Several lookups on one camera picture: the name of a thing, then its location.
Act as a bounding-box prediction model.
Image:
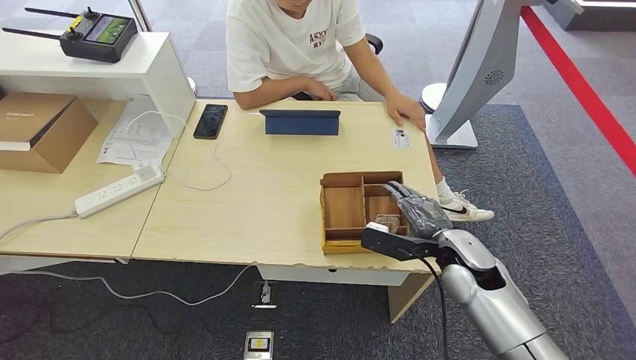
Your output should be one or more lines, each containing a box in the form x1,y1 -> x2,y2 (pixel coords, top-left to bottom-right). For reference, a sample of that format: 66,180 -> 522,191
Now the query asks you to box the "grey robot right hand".
382,181 -> 454,241

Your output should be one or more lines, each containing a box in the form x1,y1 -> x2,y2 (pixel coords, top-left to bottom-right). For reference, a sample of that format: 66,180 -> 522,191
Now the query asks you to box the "black remote controller with antennas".
1,6 -> 139,64

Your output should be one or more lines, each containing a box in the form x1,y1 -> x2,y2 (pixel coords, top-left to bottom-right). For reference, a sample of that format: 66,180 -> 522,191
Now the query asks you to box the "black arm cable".
415,254 -> 451,360

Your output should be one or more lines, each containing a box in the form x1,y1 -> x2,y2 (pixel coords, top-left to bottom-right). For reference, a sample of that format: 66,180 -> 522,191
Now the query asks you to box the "grey display platform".
546,0 -> 636,33

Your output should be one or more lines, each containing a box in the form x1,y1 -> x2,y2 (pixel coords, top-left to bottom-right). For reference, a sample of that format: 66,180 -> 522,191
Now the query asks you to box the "black smartphone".
193,104 -> 229,140

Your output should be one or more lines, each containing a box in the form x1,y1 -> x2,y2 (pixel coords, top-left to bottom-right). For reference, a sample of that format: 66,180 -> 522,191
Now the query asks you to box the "wooden desk leg panel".
387,271 -> 437,324

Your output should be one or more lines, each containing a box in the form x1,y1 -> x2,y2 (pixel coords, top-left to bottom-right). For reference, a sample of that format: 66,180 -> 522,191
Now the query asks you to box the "large printed paper sheet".
110,94 -> 174,167

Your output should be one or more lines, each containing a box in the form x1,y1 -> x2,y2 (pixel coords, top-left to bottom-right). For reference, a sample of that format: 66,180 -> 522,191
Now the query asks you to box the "white floor cable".
0,265 -> 257,307

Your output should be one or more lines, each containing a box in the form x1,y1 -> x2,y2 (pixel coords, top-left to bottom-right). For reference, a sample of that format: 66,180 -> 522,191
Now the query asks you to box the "person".
226,0 -> 496,224

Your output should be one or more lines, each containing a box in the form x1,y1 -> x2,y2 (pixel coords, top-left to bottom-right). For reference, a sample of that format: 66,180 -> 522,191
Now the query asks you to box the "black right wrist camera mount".
360,222 -> 441,263

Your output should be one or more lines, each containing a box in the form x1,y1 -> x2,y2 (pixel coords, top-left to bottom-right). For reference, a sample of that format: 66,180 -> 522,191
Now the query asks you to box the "wooden compartment organizer box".
319,171 -> 411,255

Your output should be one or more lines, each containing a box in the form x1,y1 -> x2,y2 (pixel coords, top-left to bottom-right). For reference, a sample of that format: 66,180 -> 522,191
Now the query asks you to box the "red floor tape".
519,5 -> 636,179

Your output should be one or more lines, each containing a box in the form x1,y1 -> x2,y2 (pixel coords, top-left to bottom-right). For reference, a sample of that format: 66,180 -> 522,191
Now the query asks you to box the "brown room key card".
373,213 -> 401,235

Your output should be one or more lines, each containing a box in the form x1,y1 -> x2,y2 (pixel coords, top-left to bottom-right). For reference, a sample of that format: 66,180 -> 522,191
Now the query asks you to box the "floor outlet with plug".
252,279 -> 278,311

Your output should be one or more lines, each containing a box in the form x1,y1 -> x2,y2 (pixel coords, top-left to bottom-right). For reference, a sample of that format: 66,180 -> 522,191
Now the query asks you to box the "dark grey carpet mat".
0,104 -> 636,360

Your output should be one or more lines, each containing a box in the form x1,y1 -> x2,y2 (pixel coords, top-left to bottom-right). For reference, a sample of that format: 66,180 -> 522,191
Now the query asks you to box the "small printed paper sheet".
97,138 -> 142,167

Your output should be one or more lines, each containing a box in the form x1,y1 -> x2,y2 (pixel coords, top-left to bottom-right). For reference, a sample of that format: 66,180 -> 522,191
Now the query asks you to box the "flat brown product box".
0,91 -> 79,152

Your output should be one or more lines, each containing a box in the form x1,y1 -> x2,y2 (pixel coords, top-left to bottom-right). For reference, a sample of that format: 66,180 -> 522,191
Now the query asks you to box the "person's left hand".
385,92 -> 428,133

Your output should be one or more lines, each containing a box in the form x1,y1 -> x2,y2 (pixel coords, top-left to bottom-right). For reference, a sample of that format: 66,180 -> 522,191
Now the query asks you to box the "white desk apron rail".
0,254 -> 131,276
257,264 -> 410,287

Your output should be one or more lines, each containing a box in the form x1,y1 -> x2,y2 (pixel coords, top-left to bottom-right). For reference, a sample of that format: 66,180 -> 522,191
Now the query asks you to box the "person's white sneaker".
439,190 -> 496,224

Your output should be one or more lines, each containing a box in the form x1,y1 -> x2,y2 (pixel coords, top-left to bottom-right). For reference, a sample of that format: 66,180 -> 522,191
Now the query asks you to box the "brown cardboard box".
0,97 -> 99,175

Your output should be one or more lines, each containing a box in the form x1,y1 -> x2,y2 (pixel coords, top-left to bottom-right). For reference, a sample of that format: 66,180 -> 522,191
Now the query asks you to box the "white power strip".
74,163 -> 166,220

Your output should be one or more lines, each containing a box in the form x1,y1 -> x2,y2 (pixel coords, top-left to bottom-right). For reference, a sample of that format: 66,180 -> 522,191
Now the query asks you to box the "blue tablet case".
259,109 -> 342,137

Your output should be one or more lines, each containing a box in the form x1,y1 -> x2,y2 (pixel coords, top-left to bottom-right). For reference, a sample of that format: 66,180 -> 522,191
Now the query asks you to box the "person's right hand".
303,78 -> 340,103

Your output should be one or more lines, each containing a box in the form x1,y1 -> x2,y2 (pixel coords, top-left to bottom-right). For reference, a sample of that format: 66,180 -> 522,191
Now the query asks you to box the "white desk shelf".
0,30 -> 197,140

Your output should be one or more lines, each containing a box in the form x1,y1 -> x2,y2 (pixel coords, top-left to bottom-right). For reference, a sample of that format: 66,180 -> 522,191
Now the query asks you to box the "metal floor socket box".
243,331 -> 275,360

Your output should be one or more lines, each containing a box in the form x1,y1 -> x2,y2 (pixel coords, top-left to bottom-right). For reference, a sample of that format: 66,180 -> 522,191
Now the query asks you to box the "grey kiosk stand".
419,0 -> 585,150

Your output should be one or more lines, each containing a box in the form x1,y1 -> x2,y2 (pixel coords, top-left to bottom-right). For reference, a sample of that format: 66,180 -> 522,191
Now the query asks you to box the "white power strip cord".
0,212 -> 80,244

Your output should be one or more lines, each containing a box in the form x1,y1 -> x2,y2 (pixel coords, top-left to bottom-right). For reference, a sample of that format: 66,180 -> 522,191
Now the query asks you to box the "thin white charging cable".
181,112 -> 262,192
125,109 -> 188,140

